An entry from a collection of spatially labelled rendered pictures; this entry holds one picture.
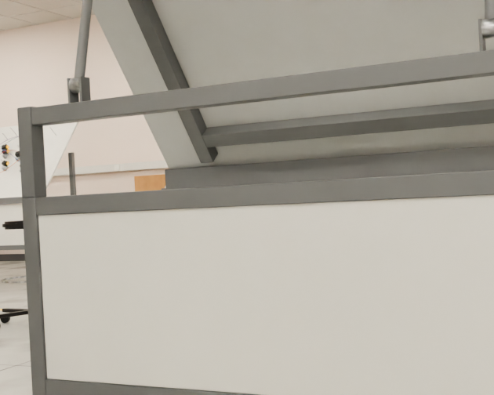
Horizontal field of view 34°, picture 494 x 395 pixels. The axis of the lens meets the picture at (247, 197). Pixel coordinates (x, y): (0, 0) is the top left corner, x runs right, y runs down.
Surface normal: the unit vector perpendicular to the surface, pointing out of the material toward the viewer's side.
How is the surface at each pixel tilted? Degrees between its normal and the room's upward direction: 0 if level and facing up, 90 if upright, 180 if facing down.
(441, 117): 128
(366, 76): 90
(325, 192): 90
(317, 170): 90
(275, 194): 90
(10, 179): 50
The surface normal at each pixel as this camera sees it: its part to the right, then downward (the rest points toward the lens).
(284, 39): -0.33, 0.64
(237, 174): -0.46, 0.03
